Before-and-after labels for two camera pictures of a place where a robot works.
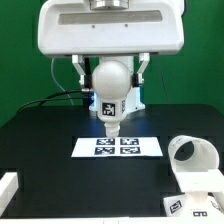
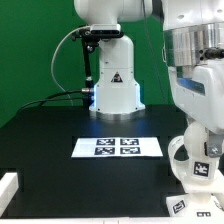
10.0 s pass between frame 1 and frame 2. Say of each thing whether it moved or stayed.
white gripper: moved
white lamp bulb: moved
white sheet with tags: stayed
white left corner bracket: stayed
